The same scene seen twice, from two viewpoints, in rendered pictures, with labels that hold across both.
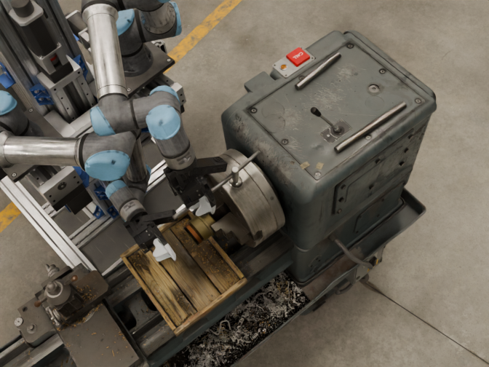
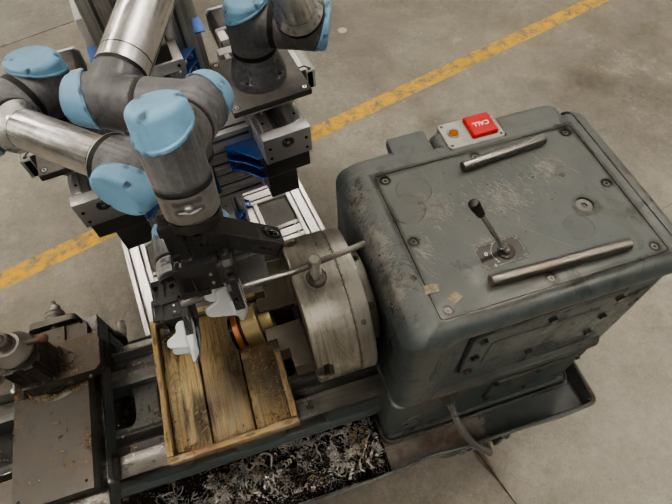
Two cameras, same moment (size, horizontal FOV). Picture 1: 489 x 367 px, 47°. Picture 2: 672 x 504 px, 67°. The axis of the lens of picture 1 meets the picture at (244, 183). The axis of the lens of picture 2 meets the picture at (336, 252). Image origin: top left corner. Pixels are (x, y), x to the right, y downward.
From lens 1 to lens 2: 0.78 m
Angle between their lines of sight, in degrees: 8
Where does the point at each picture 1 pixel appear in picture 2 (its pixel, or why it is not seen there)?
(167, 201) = not seen: hidden behind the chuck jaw
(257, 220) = (330, 348)
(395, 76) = (625, 197)
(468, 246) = (629, 455)
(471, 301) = not seen: outside the picture
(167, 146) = (153, 171)
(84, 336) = (42, 422)
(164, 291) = (184, 394)
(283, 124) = (421, 215)
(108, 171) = (121, 198)
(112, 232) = not seen: hidden behind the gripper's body
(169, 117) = (162, 111)
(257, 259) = (327, 395)
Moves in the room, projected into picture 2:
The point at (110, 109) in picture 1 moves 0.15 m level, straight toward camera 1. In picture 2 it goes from (97, 79) to (78, 165)
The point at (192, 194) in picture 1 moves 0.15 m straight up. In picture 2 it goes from (199, 277) to (165, 211)
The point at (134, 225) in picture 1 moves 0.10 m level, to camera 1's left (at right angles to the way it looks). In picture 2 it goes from (165, 290) to (124, 282)
